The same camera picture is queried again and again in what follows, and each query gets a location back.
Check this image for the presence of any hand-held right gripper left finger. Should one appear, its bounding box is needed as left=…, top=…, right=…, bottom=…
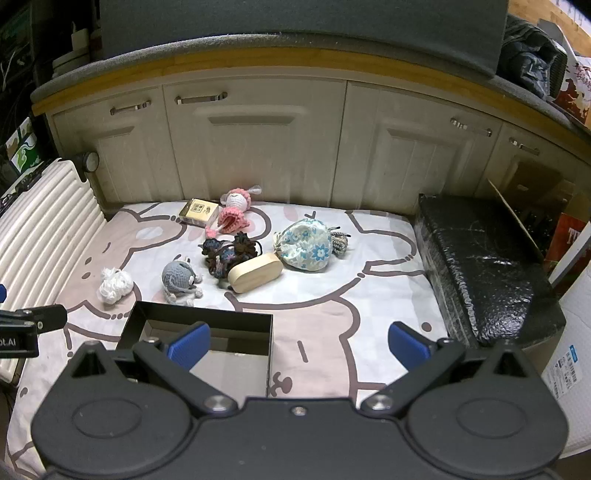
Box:
left=69, top=322, right=240, bottom=417

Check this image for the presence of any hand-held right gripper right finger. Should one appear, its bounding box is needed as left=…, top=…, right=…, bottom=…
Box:
left=360, top=322, right=539, bottom=418

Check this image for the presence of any black box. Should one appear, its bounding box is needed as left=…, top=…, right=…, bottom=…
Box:
left=115, top=301, right=274, bottom=398

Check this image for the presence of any grey crochet toy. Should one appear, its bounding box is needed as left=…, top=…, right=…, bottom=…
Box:
left=161, top=257, right=204, bottom=306

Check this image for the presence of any white yarn ball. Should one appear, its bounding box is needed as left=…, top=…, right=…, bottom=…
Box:
left=97, top=267, right=133, bottom=304

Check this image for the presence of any oval wooden case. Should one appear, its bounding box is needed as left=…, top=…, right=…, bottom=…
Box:
left=227, top=255, right=284, bottom=294

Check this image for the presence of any dark scrunchie bundle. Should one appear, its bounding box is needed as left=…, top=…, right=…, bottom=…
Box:
left=198, top=233, right=264, bottom=278

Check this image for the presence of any braided rope cord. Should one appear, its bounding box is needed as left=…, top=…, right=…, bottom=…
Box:
left=329, top=225, right=350, bottom=257

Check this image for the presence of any small yellow printed box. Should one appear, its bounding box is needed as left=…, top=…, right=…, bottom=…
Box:
left=178, top=198, right=221, bottom=227

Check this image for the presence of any pink crochet doll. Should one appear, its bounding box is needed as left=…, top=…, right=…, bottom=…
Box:
left=205, top=185, right=262, bottom=239

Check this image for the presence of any blue floral fabric pouch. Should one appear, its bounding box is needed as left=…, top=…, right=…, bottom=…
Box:
left=272, top=218, right=333, bottom=273

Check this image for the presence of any bear printed blanket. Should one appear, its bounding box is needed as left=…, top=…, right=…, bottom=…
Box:
left=7, top=200, right=468, bottom=480

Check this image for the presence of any white ribbed suitcase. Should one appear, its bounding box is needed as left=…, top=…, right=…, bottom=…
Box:
left=0, top=151, right=110, bottom=385

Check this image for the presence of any black wrapped package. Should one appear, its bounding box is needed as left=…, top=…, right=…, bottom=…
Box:
left=413, top=193, right=567, bottom=350

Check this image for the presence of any green and white printed box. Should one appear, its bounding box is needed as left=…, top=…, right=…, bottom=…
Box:
left=4, top=117, right=45, bottom=175

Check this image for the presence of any white labelled carton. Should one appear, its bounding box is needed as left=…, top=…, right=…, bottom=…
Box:
left=539, top=271, right=591, bottom=459

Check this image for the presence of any white cabinet door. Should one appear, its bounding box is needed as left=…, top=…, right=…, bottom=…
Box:
left=163, top=78, right=348, bottom=207
left=329, top=80, right=505, bottom=216
left=488, top=122, right=575, bottom=204
left=50, top=85, right=182, bottom=205

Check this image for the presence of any brown cardboard box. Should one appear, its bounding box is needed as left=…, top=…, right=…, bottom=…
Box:
left=487, top=157, right=579, bottom=265

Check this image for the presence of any white container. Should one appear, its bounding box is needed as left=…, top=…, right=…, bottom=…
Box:
left=52, top=28, right=92, bottom=77

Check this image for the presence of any grey bench cushion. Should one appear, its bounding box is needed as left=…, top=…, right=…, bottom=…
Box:
left=30, top=31, right=591, bottom=139

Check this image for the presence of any red and white printed box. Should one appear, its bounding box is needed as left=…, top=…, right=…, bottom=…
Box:
left=551, top=50, right=591, bottom=128

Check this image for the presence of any dark jacket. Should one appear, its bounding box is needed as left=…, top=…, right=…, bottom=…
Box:
left=496, top=14, right=570, bottom=100

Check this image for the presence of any dark grey back cushion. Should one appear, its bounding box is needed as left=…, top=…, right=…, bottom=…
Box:
left=99, top=0, right=509, bottom=78

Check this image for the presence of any metal cabinet handle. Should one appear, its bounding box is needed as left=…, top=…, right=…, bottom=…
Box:
left=507, top=137, right=540, bottom=156
left=175, top=92, right=228, bottom=104
left=109, top=99, right=153, bottom=114
left=451, top=118, right=493, bottom=137

